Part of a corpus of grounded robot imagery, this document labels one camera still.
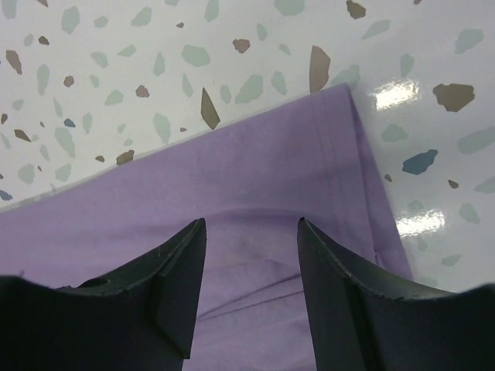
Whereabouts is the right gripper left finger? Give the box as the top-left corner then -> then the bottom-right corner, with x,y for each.
1,219 -> 207,370

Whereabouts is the purple t-shirt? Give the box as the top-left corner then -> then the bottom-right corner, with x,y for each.
1,85 -> 411,370

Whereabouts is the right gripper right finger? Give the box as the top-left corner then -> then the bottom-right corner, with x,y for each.
297,219 -> 494,370

